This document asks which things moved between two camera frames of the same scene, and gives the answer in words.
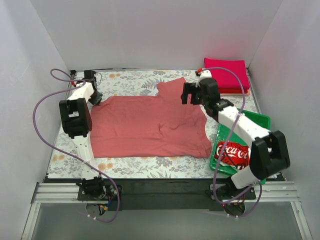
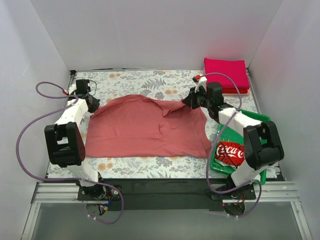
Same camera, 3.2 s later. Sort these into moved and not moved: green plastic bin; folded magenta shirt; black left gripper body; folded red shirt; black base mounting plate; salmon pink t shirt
Moved: black left gripper body; salmon pink t shirt
Not moved: green plastic bin; black base mounting plate; folded magenta shirt; folded red shirt
